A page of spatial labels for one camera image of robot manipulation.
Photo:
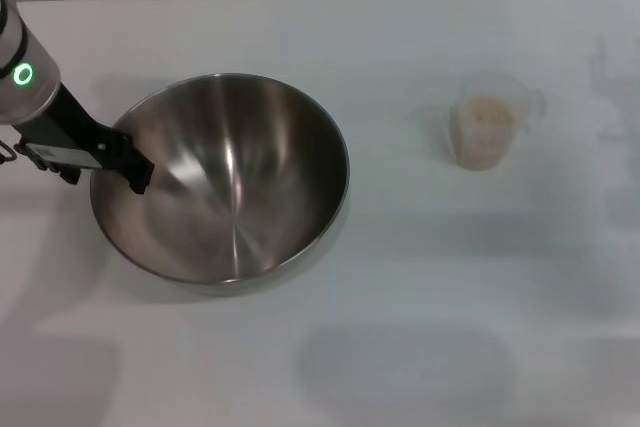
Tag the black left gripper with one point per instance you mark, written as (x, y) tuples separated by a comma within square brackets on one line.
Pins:
[(80, 129)]

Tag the stainless steel mixing bowl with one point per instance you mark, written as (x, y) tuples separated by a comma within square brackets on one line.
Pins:
[(240, 187)]

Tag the clear plastic measuring cup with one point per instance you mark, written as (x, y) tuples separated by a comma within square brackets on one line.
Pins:
[(482, 147)]

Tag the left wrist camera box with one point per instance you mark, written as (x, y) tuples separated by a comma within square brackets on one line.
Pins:
[(60, 156)]

